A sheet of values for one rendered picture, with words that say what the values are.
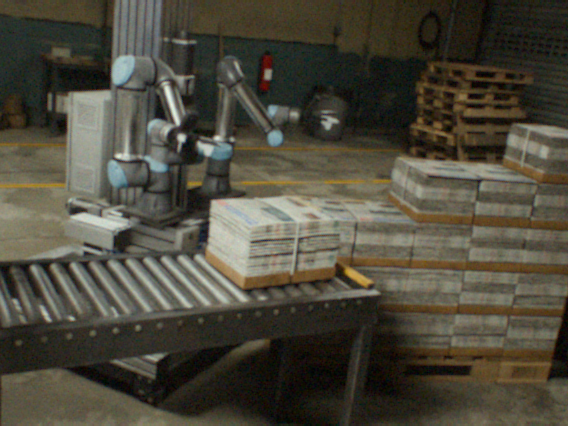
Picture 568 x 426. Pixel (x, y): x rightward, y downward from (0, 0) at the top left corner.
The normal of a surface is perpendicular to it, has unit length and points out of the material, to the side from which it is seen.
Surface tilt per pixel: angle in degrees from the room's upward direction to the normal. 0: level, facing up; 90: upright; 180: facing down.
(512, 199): 90
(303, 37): 90
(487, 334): 90
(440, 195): 90
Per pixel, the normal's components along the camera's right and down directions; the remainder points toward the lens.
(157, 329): 0.48, 0.29
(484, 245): 0.20, 0.28
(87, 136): -0.45, 0.18
